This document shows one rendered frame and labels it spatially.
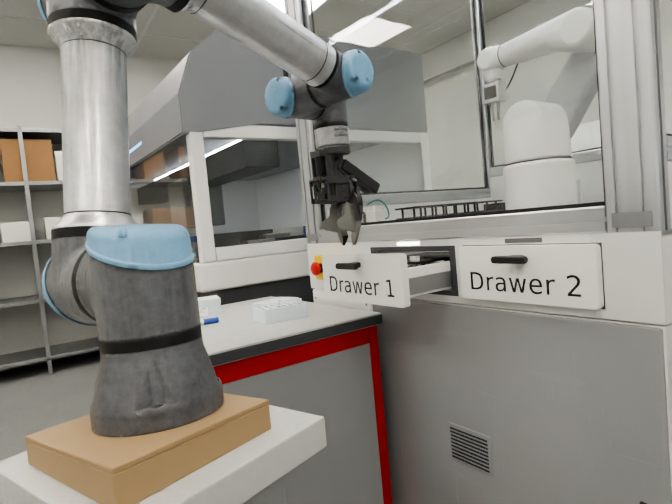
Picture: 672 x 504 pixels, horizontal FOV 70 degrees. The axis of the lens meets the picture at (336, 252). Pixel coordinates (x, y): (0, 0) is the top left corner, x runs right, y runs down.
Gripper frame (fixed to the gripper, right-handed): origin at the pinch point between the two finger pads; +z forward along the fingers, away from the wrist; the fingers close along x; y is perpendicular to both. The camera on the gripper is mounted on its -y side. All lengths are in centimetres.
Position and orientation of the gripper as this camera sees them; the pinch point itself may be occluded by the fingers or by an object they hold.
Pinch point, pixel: (351, 238)
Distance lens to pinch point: 108.3
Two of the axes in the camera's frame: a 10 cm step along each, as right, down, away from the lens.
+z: 1.1, 9.9, 0.7
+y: -8.1, 1.3, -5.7
